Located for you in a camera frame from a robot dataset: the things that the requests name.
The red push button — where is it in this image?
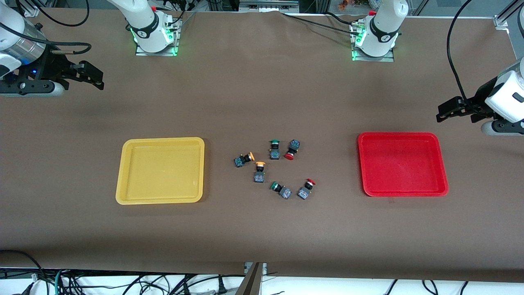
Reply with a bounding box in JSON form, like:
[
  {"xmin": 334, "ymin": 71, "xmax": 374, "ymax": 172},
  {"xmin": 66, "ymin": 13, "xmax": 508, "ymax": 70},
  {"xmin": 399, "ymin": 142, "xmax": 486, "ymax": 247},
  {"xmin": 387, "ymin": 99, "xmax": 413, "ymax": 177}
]
[
  {"xmin": 284, "ymin": 139, "xmax": 301, "ymax": 161},
  {"xmin": 297, "ymin": 179, "xmax": 316, "ymax": 200}
]

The red plastic tray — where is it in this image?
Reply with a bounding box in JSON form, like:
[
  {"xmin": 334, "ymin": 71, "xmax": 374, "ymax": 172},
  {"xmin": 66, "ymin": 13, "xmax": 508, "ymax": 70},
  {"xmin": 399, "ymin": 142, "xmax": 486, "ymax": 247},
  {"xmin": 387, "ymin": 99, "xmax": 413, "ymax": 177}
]
[{"xmin": 357, "ymin": 132, "xmax": 449, "ymax": 197}]

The yellow plastic tray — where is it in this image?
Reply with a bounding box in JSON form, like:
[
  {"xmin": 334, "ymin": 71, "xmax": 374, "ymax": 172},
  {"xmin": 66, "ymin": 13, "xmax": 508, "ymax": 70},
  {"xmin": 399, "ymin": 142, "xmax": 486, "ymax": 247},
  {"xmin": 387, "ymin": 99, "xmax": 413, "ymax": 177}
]
[{"xmin": 115, "ymin": 137, "xmax": 205, "ymax": 205}]

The grey power strip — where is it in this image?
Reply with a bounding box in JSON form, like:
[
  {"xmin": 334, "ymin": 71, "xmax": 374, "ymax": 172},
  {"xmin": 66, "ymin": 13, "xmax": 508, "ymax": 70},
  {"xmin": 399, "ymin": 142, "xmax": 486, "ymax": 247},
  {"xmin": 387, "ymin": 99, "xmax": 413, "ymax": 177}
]
[{"xmin": 239, "ymin": 0, "xmax": 300, "ymax": 13}]

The metal table leg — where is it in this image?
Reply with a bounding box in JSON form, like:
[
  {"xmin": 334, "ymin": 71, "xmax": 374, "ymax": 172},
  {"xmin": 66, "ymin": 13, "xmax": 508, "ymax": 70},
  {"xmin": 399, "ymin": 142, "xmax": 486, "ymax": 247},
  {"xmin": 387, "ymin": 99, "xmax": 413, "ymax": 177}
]
[{"xmin": 235, "ymin": 262, "xmax": 267, "ymax": 295}]

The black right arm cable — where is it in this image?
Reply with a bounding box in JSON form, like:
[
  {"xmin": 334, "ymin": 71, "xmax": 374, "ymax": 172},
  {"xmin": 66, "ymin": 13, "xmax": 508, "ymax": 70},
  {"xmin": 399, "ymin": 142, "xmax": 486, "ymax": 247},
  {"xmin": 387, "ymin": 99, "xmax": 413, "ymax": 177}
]
[{"xmin": 0, "ymin": 0, "xmax": 91, "ymax": 55}]

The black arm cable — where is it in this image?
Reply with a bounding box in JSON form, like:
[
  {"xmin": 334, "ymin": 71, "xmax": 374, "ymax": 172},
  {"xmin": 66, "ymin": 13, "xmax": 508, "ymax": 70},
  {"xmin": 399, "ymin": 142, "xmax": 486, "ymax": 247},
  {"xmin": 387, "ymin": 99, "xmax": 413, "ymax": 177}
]
[
  {"xmin": 0, "ymin": 0, "xmax": 91, "ymax": 55},
  {"xmin": 447, "ymin": 0, "xmax": 524, "ymax": 106}
]

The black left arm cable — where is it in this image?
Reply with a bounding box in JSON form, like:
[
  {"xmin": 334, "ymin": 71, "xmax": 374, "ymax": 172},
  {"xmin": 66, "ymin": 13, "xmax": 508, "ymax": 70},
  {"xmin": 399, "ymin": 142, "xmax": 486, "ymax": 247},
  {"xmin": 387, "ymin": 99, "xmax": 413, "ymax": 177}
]
[{"xmin": 447, "ymin": 0, "xmax": 524, "ymax": 106}]

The aluminium frame corner bracket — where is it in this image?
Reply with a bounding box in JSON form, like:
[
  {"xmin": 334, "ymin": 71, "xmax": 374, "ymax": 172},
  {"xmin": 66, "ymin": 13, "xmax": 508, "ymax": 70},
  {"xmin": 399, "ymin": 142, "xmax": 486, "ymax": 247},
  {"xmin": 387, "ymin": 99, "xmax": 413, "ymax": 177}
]
[
  {"xmin": 16, "ymin": 0, "xmax": 41, "ymax": 18},
  {"xmin": 493, "ymin": 0, "xmax": 524, "ymax": 30}
]

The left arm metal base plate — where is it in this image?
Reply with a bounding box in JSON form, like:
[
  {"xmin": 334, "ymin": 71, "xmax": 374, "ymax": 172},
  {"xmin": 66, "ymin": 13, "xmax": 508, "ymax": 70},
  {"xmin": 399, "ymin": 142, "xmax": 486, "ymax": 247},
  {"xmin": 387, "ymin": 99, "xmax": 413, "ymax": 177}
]
[{"xmin": 350, "ymin": 23, "xmax": 396, "ymax": 63}]

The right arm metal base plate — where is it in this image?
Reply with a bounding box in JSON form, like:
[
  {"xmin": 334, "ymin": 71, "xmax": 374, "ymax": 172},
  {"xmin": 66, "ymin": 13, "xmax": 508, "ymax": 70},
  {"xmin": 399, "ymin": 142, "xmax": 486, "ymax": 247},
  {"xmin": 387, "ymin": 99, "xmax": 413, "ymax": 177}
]
[{"xmin": 135, "ymin": 18, "xmax": 181, "ymax": 57}]

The black cable on table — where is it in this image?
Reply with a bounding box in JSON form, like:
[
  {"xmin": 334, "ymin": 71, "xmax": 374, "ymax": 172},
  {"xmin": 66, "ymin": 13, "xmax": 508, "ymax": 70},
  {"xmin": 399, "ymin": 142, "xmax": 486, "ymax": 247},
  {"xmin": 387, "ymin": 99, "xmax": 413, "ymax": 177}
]
[{"xmin": 280, "ymin": 11, "xmax": 357, "ymax": 32}]

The green cable under table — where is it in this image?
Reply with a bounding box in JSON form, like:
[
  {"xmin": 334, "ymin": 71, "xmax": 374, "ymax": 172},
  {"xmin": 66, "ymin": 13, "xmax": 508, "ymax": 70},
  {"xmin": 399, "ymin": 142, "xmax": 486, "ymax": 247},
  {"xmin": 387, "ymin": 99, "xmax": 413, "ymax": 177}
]
[{"xmin": 54, "ymin": 268, "xmax": 69, "ymax": 295}]

